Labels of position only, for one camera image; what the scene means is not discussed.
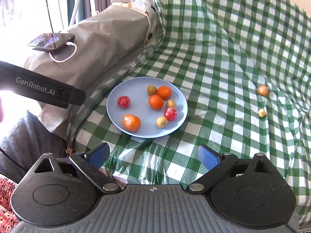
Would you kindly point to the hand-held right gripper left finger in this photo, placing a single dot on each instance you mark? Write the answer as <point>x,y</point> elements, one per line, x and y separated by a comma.
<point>98,155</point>

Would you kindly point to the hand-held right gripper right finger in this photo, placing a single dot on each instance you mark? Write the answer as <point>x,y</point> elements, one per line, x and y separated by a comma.
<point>209,156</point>

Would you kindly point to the light blue plate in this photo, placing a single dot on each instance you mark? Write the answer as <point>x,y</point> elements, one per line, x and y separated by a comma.
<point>143,128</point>

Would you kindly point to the red fruit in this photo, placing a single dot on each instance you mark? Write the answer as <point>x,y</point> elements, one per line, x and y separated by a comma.
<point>170,114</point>
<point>124,102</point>

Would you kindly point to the kiwi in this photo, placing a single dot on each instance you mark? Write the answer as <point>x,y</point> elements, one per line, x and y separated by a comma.
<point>161,121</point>
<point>152,90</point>
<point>262,112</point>
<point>171,103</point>

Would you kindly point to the black smartphone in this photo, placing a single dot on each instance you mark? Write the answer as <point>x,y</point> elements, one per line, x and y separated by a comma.
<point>51,41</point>

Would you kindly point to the person's grey trouser leg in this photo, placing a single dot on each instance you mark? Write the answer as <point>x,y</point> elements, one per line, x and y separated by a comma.
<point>26,145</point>

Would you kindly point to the grey pillow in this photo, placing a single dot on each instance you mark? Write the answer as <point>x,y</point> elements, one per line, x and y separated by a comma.
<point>102,43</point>

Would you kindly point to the red patterned cloth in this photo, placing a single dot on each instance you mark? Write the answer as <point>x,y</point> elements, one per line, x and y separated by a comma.
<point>7,206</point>

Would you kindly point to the green checked cloth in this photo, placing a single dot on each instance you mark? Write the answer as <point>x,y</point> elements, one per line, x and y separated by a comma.
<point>218,41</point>

